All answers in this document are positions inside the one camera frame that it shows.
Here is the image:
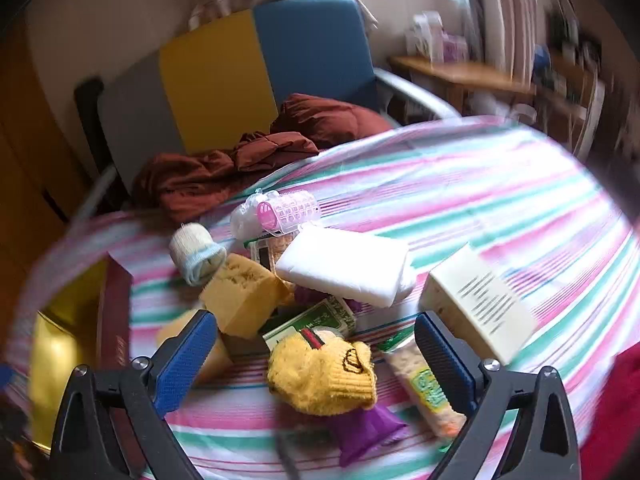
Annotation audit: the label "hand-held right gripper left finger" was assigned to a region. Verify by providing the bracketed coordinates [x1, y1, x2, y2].
[48, 309, 219, 480]

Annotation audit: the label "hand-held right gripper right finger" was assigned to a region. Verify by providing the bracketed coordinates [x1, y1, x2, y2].
[414, 311, 583, 480]

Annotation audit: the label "maroon box gold inside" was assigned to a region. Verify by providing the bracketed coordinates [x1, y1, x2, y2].
[27, 252, 151, 480]

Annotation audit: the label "purple packet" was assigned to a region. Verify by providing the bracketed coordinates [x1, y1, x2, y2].
[292, 282, 363, 313]
[327, 405, 406, 468]

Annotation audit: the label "snack bar green label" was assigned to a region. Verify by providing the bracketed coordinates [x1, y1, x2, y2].
[378, 332, 468, 441]

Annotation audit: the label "white printed box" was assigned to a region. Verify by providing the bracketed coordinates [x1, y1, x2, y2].
[419, 243, 538, 367]

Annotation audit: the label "large yellow sponge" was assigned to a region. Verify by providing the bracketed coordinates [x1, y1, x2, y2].
[200, 253, 293, 338]

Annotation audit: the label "white tissue pack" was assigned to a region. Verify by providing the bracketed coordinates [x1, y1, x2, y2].
[275, 224, 416, 308]

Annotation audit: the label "green paper packet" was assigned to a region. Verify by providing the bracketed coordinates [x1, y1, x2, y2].
[262, 296, 358, 351]

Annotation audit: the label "clear cracker packet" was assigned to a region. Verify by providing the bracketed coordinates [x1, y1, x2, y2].
[248, 234, 301, 281]

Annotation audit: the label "white crumpled plastic bag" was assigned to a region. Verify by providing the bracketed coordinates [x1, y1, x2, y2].
[230, 189, 281, 241]

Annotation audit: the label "striped pink green cloth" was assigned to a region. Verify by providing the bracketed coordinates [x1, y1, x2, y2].
[5, 116, 636, 480]

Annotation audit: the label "pink hair roller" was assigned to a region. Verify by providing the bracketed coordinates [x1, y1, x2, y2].
[256, 191, 321, 235]

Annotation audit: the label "maroon crumpled cloth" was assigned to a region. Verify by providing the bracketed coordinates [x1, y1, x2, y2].
[131, 93, 393, 223]

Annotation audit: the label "red cloth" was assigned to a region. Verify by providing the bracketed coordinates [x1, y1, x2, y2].
[582, 345, 640, 480]

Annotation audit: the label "wooden cabinet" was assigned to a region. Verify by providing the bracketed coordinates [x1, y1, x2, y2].
[0, 10, 91, 281]

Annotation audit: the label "wooden desk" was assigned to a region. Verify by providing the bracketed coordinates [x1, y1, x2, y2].
[389, 55, 536, 111]

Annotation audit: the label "grey yellow blue chair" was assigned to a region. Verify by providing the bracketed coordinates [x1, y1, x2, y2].
[75, 0, 461, 211]

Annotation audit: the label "cluttered shelf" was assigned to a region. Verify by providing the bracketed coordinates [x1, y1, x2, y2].
[535, 0, 621, 156]

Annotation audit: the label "pink white boxes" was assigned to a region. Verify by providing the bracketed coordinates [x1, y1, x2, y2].
[405, 10, 471, 66]

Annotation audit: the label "striped curtain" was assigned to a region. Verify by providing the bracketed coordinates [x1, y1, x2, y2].
[465, 0, 541, 86]

